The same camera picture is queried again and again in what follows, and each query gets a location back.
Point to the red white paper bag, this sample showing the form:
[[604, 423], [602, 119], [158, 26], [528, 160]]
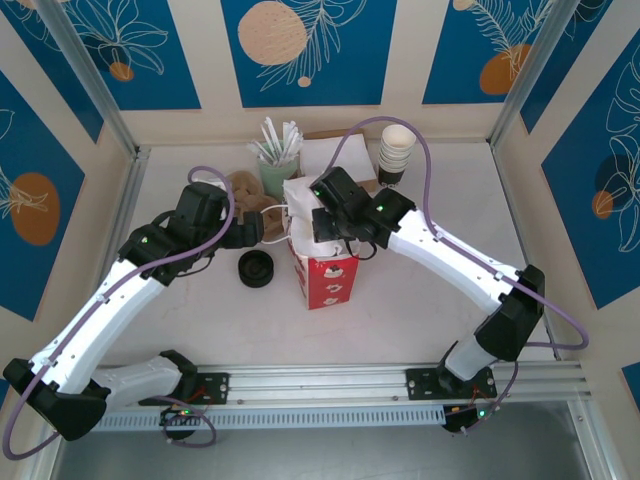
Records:
[[330, 285]]

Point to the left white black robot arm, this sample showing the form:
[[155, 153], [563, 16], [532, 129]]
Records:
[[100, 320]]

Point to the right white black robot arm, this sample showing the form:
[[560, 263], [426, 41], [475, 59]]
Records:
[[450, 260]]

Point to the brown cardboard napkin tray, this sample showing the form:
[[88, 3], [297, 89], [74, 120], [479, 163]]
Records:
[[370, 184]]

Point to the stack of black cup lids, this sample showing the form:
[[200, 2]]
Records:
[[256, 270]]

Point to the green straw holder cup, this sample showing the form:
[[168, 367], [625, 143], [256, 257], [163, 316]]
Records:
[[275, 175]]

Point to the stack of paper cups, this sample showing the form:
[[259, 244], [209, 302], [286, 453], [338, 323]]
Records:
[[392, 177]]

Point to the white paper napkin stack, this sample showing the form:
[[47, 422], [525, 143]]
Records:
[[315, 157]]

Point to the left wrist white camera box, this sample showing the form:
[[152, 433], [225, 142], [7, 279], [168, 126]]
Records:
[[207, 179]]

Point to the aluminium table side rail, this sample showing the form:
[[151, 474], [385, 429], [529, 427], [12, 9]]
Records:
[[134, 175], [503, 172]]

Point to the blue floral wall poster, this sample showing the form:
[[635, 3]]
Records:
[[150, 75], [590, 200], [562, 60], [30, 150], [450, 50], [350, 75], [62, 75]]

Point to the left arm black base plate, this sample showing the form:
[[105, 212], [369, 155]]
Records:
[[215, 387]]

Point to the aluminium mounting rail frame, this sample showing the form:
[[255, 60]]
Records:
[[320, 385]]

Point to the aluminium frame post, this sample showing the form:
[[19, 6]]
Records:
[[95, 85], [526, 75]]

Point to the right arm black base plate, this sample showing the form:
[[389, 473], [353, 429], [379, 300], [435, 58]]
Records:
[[422, 385]]

